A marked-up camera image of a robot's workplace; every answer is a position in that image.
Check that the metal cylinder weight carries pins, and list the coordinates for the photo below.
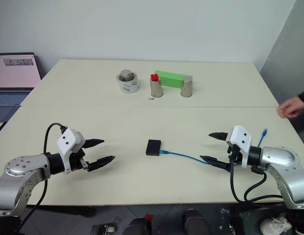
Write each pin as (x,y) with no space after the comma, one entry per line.
(127,74)

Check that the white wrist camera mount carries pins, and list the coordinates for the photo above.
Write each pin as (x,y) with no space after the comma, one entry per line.
(241,139)
(67,142)

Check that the clear plastic wrapper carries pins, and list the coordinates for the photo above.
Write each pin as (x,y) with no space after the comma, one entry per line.
(224,211)

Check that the red crumpled object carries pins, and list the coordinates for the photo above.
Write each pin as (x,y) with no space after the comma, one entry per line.
(154,77)

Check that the black device with white label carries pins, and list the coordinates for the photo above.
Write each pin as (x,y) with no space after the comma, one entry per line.
(105,229)

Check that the bystander bare hand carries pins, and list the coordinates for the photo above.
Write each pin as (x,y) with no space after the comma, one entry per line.
(290,107)

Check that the small red object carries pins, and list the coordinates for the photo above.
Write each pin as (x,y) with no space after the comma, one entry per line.
(149,217)

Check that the small black box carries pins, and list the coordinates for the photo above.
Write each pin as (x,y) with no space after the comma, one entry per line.
(153,147)

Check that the white tape roll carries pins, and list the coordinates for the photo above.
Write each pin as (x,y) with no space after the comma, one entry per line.
(128,86)

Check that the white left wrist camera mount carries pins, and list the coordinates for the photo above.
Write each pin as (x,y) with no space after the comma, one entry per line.
(67,142)

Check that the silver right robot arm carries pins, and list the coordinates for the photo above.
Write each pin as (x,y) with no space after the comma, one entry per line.
(281,161)

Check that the green rectangular block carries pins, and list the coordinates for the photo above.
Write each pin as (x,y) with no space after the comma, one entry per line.
(172,79)

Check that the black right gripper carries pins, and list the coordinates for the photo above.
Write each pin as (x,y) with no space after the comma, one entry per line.
(236,153)

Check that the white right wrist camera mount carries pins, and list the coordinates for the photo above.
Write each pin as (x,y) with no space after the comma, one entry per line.
(241,139)

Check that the open laptop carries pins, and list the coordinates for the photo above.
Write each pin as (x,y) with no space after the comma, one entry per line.
(14,73)

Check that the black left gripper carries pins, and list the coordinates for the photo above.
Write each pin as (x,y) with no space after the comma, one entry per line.
(77,160)

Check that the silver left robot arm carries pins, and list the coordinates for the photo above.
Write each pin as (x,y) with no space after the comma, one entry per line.
(24,171)

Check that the white sneaker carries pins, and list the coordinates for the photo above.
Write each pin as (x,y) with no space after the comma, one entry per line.
(274,224)

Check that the steel cup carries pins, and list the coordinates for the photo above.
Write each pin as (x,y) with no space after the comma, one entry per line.
(156,89)
(186,86)

